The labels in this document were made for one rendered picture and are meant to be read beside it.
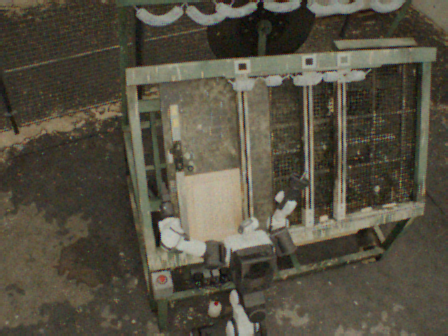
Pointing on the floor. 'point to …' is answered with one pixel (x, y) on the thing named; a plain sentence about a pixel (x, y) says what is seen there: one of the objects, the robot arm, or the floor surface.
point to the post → (162, 315)
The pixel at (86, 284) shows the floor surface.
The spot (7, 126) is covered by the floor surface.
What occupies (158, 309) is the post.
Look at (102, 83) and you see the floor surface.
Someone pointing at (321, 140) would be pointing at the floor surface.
